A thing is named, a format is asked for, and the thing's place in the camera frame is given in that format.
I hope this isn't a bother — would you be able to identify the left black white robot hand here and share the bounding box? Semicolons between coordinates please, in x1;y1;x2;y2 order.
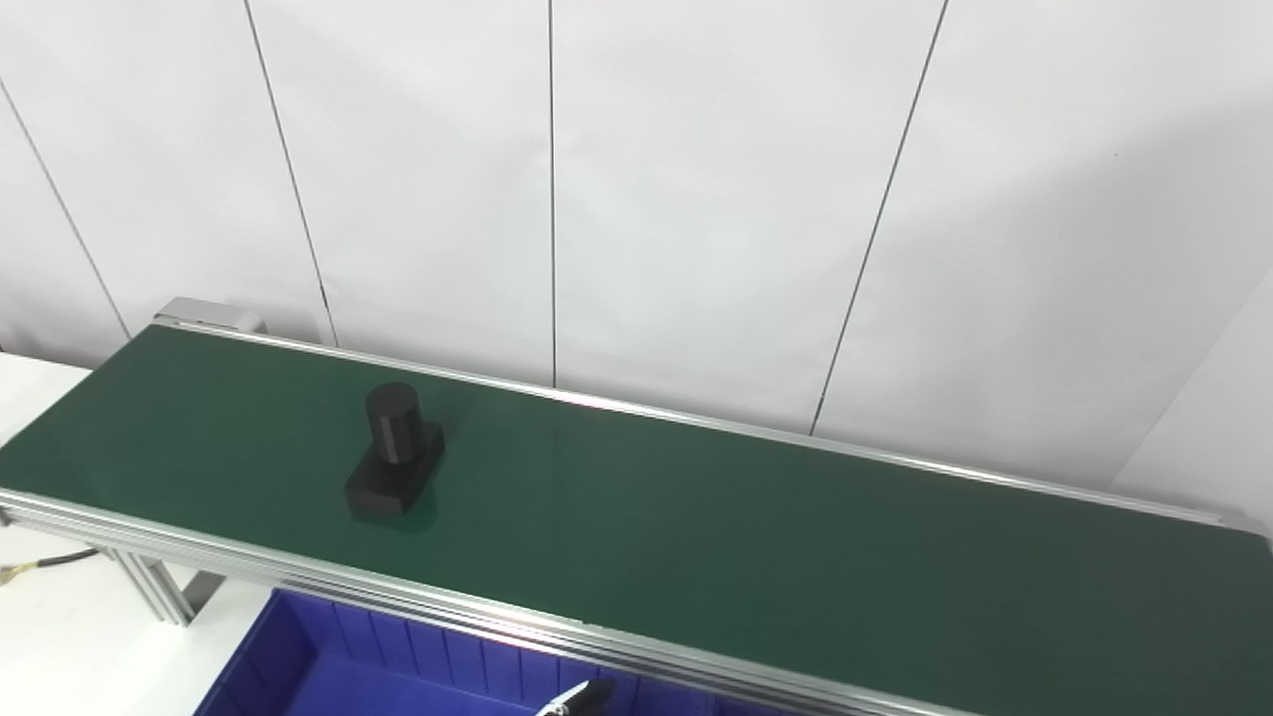
532;679;615;716

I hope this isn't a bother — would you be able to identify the black cylinder-on-block part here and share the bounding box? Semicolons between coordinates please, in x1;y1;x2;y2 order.
344;382;446;517

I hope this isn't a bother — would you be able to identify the blue plastic bin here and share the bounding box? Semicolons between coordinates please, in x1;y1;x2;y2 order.
194;589;719;716

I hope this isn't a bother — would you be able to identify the green conveyor belt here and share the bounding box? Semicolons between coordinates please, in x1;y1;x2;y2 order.
0;316;1273;716
0;325;1273;716

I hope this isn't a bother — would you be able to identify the aluminium conveyor leg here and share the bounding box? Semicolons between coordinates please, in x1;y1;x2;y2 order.
85;543;226;627

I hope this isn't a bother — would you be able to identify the grey conveyor end housing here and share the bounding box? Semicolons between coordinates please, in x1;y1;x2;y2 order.
154;297;268;336

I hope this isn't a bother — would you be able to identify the yellow black floor cable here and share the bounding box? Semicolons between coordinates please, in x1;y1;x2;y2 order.
0;549;100;584

